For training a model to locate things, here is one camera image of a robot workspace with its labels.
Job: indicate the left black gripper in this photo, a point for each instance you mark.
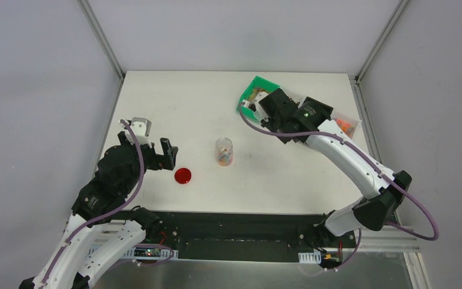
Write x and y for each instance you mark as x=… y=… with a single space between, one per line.
x=159 y=155

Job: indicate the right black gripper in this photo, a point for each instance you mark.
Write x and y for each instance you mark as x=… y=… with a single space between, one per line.
x=267 y=123

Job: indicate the red jar lid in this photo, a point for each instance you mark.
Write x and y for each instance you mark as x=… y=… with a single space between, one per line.
x=183 y=175

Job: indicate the clear plastic jar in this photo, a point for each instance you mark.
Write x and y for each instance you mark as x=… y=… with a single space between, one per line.
x=224 y=151

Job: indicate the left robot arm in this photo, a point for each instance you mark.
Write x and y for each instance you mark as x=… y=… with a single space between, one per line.
x=71 y=265

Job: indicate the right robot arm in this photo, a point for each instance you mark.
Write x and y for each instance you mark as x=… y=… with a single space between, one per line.
x=310 y=122

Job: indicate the green candy bin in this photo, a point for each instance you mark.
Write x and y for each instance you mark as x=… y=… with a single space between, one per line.
x=257 y=85

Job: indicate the white gummy bin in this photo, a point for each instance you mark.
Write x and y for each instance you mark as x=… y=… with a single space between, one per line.
x=348 y=124

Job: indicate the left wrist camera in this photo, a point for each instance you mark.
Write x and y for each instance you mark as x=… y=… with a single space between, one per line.
x=141 y=129

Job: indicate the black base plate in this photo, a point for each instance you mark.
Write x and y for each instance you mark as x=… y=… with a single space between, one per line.
x=277 y=238

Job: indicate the aluminium frame rail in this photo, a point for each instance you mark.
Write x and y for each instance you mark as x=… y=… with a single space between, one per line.
x=389 y=244

